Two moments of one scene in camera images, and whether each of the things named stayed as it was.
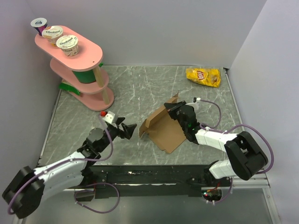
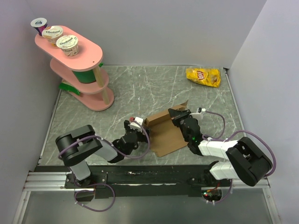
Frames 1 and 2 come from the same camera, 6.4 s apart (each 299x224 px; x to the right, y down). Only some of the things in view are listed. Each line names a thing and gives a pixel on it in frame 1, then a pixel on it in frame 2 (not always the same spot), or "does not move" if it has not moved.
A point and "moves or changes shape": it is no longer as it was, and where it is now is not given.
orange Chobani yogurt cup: (53, 33) does not move
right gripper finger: (170, 106) to (176, 114)
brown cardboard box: (167, 133) moves or changes shape
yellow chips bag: (210, 77) does not move
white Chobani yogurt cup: (69, 44) does not move
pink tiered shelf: (83, 73) does not move
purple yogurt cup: (39, 24) does not move
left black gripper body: (108, 141) to (141, 137)
